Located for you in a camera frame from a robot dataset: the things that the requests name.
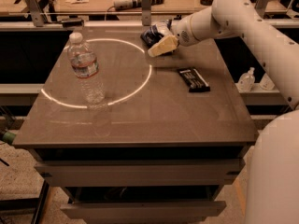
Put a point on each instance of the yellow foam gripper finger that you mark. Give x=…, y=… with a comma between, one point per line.
x=165, y=45

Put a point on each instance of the middle metal bracket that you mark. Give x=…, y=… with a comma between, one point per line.
x=146, y=12

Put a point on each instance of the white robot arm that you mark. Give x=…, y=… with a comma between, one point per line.
x=273, y=184

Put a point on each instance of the white power strip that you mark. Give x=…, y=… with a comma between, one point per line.
x=128, y=4

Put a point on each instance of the grey drawer cabinet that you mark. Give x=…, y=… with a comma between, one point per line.
x=148, y=115

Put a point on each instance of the grey drawer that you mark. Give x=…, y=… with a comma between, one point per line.
x=138, y=213
x=140, y=173

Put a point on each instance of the left metal bracket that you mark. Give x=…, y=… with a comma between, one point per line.
x=35, y=12

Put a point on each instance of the small clear bottle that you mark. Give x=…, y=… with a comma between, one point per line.
x=246, y=80
x=266, y=83

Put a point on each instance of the clear plastic water bottle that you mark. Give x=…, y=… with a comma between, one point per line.
x=86, y=68

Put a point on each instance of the black snack bar packet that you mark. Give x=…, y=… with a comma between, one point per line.
x=193, y=80

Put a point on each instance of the lower grey drawer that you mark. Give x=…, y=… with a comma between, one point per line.
x=138, y=213

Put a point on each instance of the upper grey drawer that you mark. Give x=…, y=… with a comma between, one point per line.
x=140, y=173

